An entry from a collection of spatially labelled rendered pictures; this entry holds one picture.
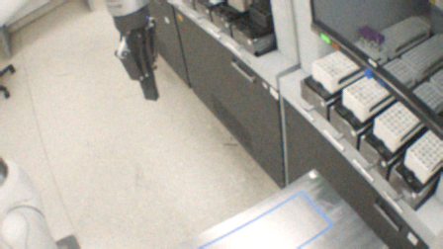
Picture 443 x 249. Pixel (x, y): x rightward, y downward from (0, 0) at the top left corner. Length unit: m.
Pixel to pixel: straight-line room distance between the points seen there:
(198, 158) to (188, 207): 0.30
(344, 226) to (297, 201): 0.16
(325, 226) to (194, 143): 1.48
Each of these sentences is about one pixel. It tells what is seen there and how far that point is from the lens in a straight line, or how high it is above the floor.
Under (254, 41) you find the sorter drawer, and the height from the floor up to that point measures 0.80.
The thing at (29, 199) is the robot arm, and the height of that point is 0.91.
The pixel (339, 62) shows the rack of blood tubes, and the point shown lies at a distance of 1.47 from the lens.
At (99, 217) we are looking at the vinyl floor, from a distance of 2.32.
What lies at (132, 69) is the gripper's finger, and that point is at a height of 1.23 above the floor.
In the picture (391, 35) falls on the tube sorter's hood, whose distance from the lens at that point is 1.12.
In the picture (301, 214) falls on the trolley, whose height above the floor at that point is 0.82.
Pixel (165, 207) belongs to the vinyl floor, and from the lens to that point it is 2.25.
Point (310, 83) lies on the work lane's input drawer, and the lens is 1.45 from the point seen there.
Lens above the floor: 1.74
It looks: 43 degrees down
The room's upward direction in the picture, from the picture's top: 11 degrees counter-clockwise
